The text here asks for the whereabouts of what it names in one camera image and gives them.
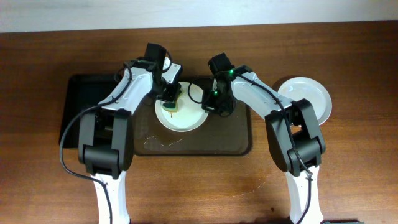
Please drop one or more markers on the green yellow sponge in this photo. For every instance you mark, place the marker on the green yellow sponge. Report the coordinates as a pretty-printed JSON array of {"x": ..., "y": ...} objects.
[{"x": 172, "y": 106}]

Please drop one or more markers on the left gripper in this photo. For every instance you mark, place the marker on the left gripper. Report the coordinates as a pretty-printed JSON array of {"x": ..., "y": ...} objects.
[{"x": 174, "y": 92}]

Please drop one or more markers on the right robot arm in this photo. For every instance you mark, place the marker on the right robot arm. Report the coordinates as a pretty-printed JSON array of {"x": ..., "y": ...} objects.
[{"x": 294, "y": 137}]

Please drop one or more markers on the black plastic tray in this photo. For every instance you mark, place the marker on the black plastic tray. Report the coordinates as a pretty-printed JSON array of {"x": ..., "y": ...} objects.
[{"x": 84, "y": 91}]

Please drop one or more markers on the brown translucent tray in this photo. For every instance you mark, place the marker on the brown translucent tray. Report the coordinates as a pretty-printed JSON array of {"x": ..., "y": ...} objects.
[{"x": 217, "y": 136}]

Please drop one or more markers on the white plate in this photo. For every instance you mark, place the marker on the white plate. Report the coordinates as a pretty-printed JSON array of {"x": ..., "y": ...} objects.
[
  {"x": 189, "y": 114},
  {"x": 298, "y": 88}
]

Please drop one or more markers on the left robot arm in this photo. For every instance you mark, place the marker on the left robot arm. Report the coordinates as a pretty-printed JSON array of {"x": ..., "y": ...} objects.
[{"x": 105, "y": 144}]

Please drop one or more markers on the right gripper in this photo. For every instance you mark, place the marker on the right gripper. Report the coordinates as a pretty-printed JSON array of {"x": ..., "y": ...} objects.
[{"x": 210, "y": 107}]

